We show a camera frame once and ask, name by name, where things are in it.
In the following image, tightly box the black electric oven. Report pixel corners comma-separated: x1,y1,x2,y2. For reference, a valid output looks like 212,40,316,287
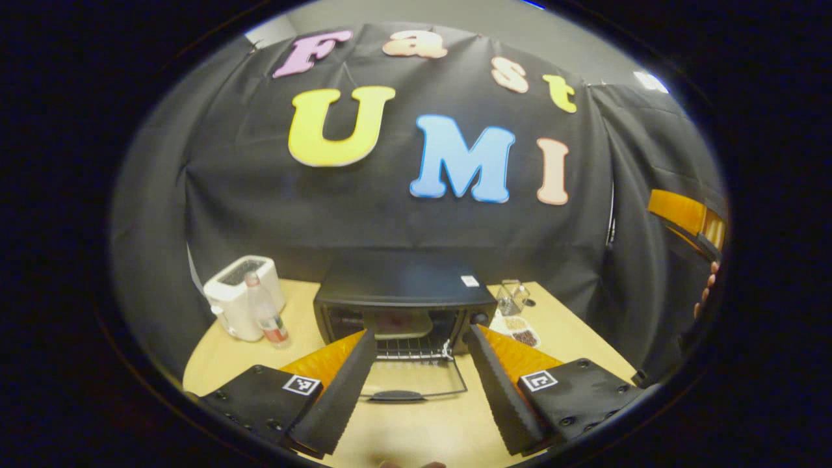
313,250,499,404

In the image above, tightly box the small ceiling light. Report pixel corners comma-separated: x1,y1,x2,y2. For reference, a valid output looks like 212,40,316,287
634,70,670,95

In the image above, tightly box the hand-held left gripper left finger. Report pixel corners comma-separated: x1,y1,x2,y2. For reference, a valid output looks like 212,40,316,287
194,328,379,457

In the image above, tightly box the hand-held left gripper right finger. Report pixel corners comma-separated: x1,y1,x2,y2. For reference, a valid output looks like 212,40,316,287
467,323,649,457

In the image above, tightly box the white toaster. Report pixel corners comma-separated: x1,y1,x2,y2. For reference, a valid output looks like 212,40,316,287
203,255,287,343

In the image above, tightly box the clear bottle red label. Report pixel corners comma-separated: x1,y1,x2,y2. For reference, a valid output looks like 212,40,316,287
243,271,292,349

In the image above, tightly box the clear glass jar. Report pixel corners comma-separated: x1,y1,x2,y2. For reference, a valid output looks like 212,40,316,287
497,279,531,318

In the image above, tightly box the white divided plate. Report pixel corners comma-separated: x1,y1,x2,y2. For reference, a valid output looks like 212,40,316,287
487,312,542,349

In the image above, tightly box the black backdrop cloth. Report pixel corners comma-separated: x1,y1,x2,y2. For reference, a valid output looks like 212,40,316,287
110,23,729,391

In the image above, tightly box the cream square plate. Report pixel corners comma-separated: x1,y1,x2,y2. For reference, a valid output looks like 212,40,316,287
362,310,435,341

